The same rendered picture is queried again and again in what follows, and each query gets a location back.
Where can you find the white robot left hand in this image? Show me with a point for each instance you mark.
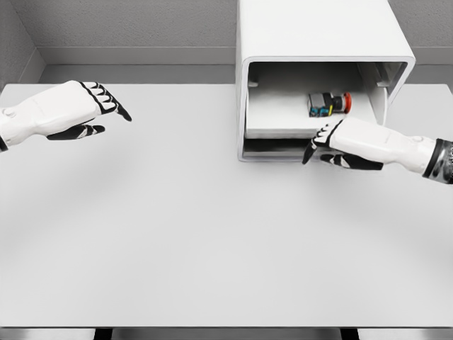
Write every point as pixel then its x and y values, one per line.
pixel 60 108

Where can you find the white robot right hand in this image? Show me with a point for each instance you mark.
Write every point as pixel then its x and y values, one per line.
pixel 361 141

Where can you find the white cabinet drawer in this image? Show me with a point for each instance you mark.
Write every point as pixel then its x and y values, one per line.
pixel 279 106

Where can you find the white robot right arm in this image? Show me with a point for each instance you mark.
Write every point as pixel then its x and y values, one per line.
pixel 424 156

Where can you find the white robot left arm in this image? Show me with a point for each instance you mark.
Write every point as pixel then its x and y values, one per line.
pixel 8 124

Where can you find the white tabletop storage cabinet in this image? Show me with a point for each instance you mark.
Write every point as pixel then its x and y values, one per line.
pixel 311 32

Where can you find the red-button load switch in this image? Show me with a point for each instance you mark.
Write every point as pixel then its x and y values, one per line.
pixel 327 104

